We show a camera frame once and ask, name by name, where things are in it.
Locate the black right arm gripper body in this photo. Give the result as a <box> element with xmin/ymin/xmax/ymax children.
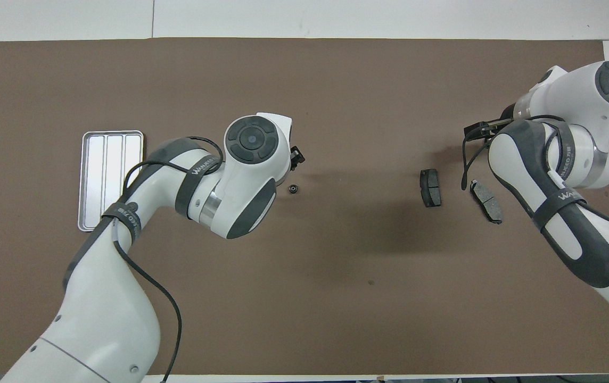
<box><xmin>483</xmin><ymin>104</ymin><xmax>518</xmax><ymax>140</ymax></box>

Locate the silver metal tray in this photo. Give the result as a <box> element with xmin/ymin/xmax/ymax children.
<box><xmin>77</xmin><ymin>130</ymin><xmax>144</xmax><ymax>232</ymax></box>

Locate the dark grey brake pad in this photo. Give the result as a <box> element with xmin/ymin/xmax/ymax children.
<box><xmin>419</xmin><ymin>169</ymin><xmax>442</xmax><ymax>208</ymax></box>
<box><xmin>470</xmin><ymin>179</ymin><xmax>504</xmax><ymax>224</ymax></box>

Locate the brown table mat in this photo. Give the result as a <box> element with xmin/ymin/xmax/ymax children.
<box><xmin>0</xmin><ymin>37</ymin><xmax>609</xmax><ymax>376</ymax></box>

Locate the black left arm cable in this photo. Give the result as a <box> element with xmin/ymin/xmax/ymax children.
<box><xmin>113</xmin><ymin>136</ymin><xmax>183</xmax><ymax>383</ymax></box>

